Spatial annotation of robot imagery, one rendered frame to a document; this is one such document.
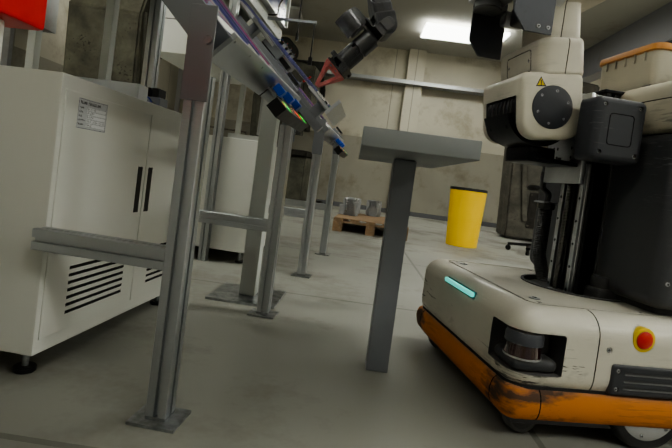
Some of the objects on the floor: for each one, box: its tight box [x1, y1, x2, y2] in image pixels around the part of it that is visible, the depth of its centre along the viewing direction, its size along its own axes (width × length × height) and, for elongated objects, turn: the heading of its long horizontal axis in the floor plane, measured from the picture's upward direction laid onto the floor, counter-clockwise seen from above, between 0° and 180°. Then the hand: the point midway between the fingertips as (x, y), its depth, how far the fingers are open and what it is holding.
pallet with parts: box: [332, 197, 409, 241], centre depth 505 cm, size 108×76×30 cm
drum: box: [446, 186, 488, 248], centre depth 475 cm, size 36×36×57 cm
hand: (318, 83), depth 138 cm, fingers closed
